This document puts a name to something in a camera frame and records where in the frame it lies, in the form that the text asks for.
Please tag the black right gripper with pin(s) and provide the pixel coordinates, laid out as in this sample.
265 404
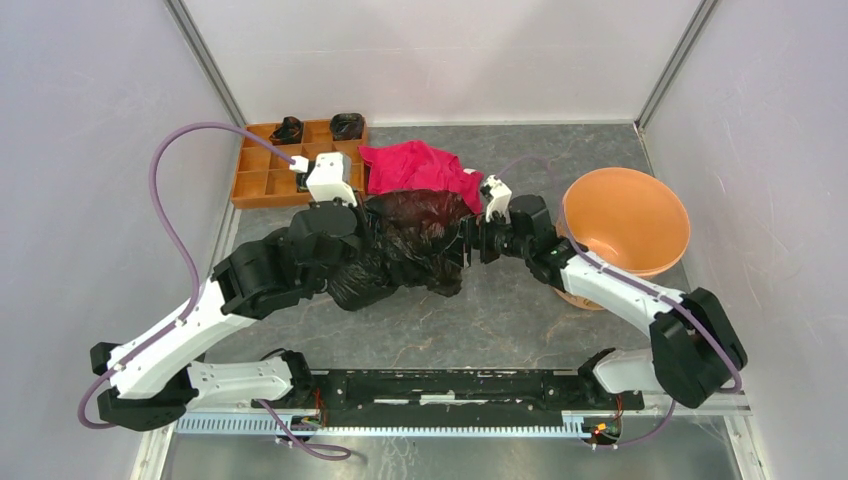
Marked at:
475 235

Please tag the black plastic trash bag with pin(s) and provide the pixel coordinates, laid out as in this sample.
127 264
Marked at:
412 232

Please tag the orange plastic trash bin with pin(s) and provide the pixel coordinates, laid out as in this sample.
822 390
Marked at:
630 228

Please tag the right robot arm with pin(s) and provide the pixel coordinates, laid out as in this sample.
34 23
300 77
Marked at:
694 351

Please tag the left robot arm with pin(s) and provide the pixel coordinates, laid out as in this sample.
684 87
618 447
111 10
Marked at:
153 380

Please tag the red crumpled cloth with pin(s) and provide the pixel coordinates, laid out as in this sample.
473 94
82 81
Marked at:
415 165

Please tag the dark rolled item back right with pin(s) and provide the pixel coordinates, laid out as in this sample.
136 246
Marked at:
347 126

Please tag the black rolled item back left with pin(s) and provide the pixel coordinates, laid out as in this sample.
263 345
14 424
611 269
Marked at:
288 132

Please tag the wooden compartment tray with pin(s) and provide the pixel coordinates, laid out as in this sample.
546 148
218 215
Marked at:
264 180

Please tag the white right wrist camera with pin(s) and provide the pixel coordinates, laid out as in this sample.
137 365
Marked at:
497 196

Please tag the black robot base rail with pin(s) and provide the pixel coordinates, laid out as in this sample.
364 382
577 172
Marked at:
451 398

